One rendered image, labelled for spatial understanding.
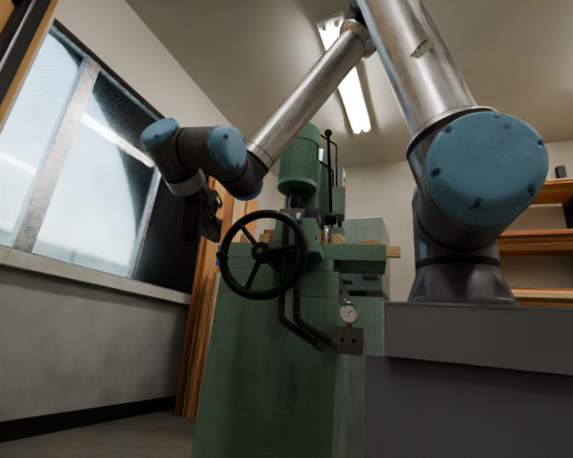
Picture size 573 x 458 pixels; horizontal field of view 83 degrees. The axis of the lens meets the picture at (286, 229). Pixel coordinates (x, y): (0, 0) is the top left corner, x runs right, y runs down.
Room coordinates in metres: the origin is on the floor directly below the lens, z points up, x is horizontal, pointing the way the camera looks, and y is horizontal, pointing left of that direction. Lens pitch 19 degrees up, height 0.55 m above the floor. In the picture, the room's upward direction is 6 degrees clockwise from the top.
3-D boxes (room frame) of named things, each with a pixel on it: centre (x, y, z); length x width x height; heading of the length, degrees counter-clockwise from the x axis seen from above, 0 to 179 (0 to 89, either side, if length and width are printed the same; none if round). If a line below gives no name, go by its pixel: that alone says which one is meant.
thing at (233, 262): (1.23, -0.01, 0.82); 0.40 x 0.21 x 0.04; 74
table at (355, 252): (1.17, -0.07, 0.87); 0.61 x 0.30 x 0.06; 74
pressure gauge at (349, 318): (1.02, -0.22, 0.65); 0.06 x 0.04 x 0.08; 74
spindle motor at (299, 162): (1.29, -0.03, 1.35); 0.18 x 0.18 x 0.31
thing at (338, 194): (1.45, -0.23, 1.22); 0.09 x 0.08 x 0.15; 164
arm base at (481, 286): (0.62, -0.34, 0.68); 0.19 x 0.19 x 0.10
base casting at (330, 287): (1.41, -0.06, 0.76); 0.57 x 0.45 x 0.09; 164
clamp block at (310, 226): (1.09, -0.04, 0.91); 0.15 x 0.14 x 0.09; 74
